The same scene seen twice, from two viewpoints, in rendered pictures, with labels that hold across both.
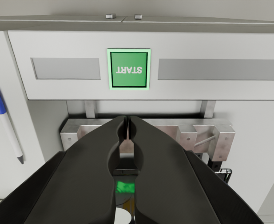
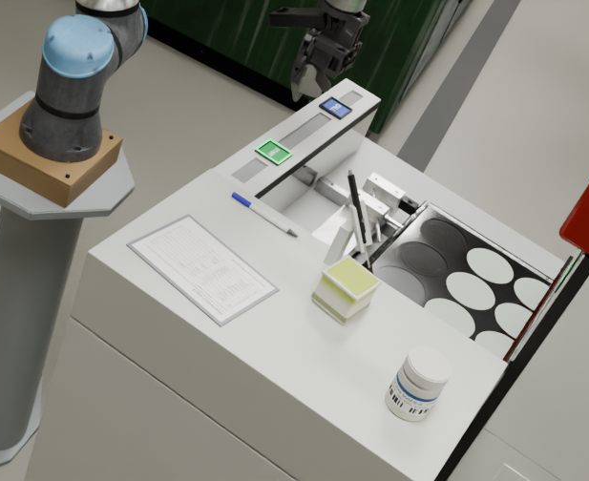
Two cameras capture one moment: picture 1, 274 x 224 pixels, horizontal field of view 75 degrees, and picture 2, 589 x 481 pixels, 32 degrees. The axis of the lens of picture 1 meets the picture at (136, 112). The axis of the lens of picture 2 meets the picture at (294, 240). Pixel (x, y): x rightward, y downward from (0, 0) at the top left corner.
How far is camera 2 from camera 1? 189 cm
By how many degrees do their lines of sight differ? 64
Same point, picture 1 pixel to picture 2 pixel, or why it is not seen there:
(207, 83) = (309, 138)
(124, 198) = (414, 283)
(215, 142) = (378, 188)
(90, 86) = (269, 171)
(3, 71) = (228, 185)
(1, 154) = (279, 240)
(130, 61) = (269, 148)
